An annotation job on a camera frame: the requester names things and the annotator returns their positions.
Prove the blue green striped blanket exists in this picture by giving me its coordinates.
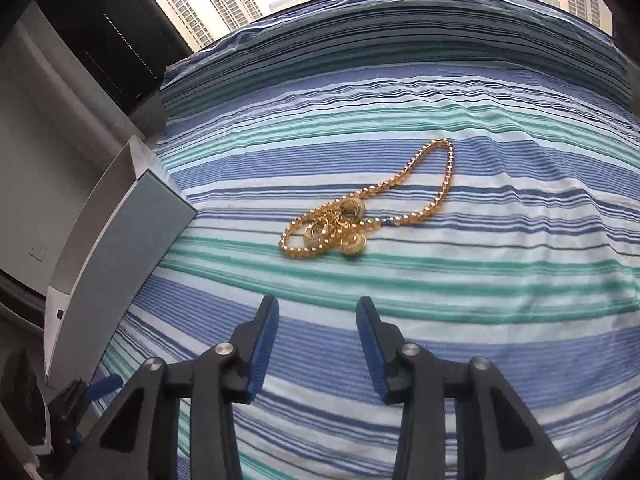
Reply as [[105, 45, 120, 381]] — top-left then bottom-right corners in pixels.
[[90, 0, 640, 480]]

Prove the dark mesh object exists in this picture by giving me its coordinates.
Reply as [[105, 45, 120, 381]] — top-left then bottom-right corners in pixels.
[[0, 350, 53, 461]]

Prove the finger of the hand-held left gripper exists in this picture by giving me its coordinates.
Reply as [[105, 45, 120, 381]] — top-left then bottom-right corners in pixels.
[[85, 373, 124, 401]]

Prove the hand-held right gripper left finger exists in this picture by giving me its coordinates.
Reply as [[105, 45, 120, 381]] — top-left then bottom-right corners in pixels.
[[70, 294, 280, 480]]

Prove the white drawer box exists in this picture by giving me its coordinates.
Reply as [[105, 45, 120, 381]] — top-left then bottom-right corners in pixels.
[[44, 135, 197, 386]]

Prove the pale high-rise building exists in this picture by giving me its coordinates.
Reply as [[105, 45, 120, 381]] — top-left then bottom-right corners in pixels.
[[202, 0, 264, 33], [151, 0, 217, 51]]

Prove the gold bead necklace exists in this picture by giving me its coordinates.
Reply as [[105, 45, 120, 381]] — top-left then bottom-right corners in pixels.
[[278, 139, 456, 261]]

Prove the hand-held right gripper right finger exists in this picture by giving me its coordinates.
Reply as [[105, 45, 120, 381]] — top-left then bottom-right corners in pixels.
[[356, 296, 576, 480]]

